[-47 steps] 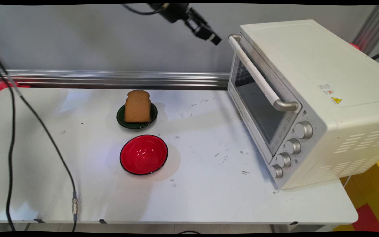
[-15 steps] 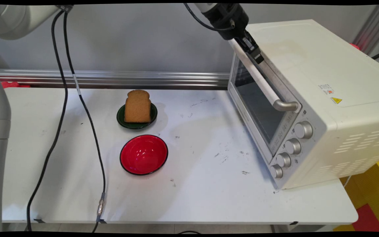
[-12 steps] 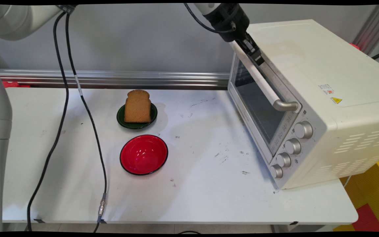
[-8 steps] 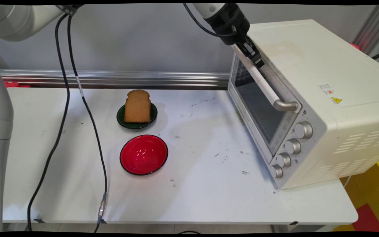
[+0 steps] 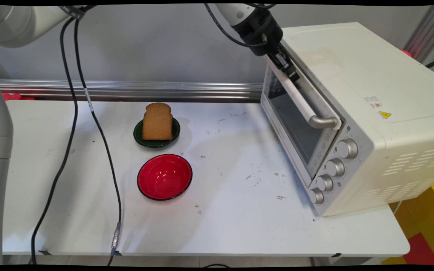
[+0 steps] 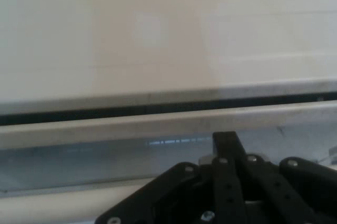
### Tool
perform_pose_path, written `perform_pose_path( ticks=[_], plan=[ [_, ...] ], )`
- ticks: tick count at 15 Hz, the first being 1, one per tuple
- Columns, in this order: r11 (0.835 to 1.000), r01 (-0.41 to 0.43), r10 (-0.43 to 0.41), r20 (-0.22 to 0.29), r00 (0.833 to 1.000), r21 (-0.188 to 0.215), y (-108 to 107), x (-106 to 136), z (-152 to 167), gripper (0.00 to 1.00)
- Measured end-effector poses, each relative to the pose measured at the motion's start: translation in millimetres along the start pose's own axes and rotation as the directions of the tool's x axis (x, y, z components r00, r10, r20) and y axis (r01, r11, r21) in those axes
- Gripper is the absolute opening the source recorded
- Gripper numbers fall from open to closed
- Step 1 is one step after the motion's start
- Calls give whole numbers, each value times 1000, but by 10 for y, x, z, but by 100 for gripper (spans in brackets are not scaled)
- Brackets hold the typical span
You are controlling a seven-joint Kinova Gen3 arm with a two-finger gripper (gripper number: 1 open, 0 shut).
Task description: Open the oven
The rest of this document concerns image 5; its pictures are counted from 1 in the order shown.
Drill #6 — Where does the dark green plate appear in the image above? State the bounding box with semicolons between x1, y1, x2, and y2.
133;117;181;148

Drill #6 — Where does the yellow floor mat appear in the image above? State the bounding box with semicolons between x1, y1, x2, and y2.
382;175;434;265

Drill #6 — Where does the white toaster oven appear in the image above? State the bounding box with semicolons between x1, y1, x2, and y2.
260;22;434;217

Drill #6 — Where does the aluminium frame post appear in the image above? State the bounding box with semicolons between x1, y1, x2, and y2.
405;5;434;63

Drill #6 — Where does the silver oven knob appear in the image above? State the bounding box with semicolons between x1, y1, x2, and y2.
308;187;325;205
336;138;359;159
316;174;334;192
325;158;345;177

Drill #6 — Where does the red bowl with black rim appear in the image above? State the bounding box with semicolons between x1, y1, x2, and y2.
137;154;193;201

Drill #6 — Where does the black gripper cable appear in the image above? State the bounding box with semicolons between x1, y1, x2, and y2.
203;4;269;48

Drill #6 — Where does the aluminium frame rail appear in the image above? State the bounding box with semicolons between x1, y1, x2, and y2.
0;79;263;103

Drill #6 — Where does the long black cable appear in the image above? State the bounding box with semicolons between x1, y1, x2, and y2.
31;17;79;265

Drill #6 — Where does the glass oven door with handle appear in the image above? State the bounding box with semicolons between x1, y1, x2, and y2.
260;54;345;187

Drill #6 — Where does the brown bread slice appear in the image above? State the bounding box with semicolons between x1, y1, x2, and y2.
142;102;174;141

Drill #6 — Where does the black cable with metal connector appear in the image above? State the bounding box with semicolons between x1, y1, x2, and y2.
73;17;123;266

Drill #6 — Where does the red floor mat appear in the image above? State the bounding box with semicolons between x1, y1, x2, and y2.
403;233;434;265

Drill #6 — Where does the red clamp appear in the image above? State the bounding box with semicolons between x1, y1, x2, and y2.
2;93;35;101

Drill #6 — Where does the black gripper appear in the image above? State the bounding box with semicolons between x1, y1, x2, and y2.
234;9;301;84

